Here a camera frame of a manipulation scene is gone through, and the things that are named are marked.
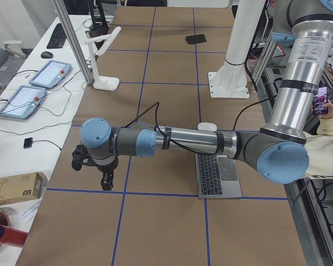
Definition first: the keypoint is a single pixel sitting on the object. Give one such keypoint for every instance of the person hand holding phone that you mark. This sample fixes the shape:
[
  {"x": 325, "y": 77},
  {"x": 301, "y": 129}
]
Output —
[{"x": 329, "y": 113}]

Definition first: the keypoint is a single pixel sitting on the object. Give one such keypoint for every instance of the small black device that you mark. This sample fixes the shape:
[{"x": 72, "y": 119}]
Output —
[{"x": 28, "y": 142}]

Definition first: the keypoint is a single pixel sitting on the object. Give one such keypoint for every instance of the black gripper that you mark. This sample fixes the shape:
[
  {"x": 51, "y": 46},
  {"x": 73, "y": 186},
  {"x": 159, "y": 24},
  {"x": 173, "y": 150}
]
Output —
[{"x": 103, "y": 169}]

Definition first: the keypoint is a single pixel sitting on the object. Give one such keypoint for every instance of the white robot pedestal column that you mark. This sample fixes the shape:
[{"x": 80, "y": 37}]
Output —
[{"x": 230, "y": 81}]

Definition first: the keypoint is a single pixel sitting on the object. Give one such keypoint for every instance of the red cylinder container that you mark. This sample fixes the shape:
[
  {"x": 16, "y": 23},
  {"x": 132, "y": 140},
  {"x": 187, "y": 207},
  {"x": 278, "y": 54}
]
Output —
[{"x": 12, "y": 237}]

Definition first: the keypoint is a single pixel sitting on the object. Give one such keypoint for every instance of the aluminium frame post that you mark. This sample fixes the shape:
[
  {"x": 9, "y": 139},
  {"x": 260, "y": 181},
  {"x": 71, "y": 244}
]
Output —
[{"x": 63, "y": 16}]

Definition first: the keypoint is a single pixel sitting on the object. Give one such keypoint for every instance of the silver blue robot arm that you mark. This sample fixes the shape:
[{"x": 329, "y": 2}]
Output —
[{"x": 277, "y": 151}]

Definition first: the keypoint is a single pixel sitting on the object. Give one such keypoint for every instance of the blue teach pendant near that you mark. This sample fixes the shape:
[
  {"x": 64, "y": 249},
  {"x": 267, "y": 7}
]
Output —
[{"x": 23, "y": 103}]

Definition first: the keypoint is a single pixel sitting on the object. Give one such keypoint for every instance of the smartphone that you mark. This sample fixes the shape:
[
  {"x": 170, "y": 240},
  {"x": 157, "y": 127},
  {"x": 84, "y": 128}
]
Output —
[{"x": 319, "y": 101}]

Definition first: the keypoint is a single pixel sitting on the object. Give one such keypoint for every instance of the cardboard box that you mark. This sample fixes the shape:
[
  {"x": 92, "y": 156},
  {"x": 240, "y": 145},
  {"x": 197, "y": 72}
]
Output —
[{"x": 21, "y": 188}]

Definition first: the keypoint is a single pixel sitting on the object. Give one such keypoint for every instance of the white computer mouse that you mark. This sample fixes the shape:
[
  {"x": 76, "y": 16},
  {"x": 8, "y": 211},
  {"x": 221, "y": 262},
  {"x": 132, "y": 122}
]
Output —
[{"x": 207, "y": 126}]

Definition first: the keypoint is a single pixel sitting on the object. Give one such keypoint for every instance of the black mouse pad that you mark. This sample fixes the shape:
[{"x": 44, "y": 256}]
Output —
[{"x": 195, "y": 39}]

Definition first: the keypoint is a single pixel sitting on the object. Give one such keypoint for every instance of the blue teach pendant far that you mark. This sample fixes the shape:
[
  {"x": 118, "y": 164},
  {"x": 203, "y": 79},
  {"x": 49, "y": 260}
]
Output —
[{"x": 51, "y": 74}]

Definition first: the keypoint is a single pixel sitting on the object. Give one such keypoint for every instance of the black gripper camera mount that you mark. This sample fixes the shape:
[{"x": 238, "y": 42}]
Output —
[{"x": 81, "y": 157}]

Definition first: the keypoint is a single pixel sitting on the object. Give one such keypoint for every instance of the black keyboard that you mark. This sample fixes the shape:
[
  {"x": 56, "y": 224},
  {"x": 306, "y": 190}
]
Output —
[{"x": 58, "y": 38}]

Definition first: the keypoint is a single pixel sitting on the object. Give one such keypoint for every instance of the blue teach pendant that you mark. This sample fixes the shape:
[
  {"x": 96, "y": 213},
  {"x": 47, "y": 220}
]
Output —
[
  {"x": 51, "y": 74},
  {"x": 23, "y": 103}
]

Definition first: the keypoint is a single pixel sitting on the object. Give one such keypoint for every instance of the grey laptop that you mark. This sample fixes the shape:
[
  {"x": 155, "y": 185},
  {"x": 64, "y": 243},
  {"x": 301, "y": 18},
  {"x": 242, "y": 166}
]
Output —
[{"x": 217, "y": 177}]

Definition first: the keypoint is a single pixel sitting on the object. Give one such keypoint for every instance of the black desk mouse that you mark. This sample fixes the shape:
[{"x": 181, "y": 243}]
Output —
[{"x": 46, "y": 55}]

